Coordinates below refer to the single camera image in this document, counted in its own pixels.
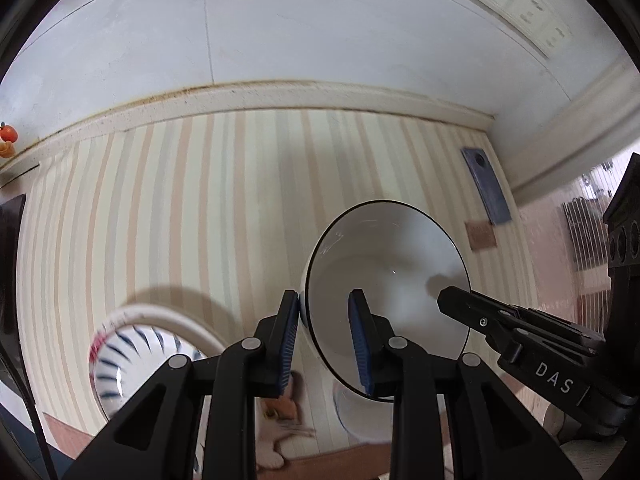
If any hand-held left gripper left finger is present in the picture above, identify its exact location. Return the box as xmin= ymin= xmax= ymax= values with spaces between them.
xmin=62 ymin=289 xmax=301 ymax=480

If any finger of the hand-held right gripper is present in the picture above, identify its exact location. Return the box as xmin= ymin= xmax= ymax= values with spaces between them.
xmin=436 ymin=286 xmax=531 ymax=361

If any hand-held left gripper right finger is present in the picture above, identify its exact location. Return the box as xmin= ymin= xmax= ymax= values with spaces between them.
xmin=347 ymin=288 xmax=583 ymax=480

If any white bowl with colourful flowers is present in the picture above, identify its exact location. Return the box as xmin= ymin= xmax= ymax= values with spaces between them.
xmin=332 ymin=379 xmax=396 ymax=445

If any white bowl with dark rim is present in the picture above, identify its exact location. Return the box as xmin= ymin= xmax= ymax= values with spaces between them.
xmin=298 ymin=200 xmax=473 ymax=401

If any white plate with pink flowers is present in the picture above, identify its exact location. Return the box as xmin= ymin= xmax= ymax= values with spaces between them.
xmin=89 ymin=304 xmax=227 ymax=423

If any blue striped white plate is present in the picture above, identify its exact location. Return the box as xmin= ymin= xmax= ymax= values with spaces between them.
xmin=92 ymin=325 xmax=211 ymax=421

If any small brown card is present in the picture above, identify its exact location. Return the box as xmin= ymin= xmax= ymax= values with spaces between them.
xmin=466 ymin=220 xmax=497 ymax=251

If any blue smartphone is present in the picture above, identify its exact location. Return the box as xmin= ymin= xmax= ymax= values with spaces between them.
xmin=460 ymin=146 xmax=512 ymax=225

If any frosted glass sliding door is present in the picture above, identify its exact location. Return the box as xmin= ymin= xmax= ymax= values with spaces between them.
xmin=520 ymin=150 xmax=640 ymax=321

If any striped cat print tablecloth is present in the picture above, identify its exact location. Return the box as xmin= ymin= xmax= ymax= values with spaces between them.
xmin=15 ymin=107 xmax=551 ymax=480

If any black gas stove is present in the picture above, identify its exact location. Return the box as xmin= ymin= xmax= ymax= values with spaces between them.
xmin=0 ymin=194 xmax=27 ymax=336

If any black cable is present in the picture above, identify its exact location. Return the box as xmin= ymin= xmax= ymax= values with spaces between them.
xmin=0 ymin=340 xmax=58 ymax=480

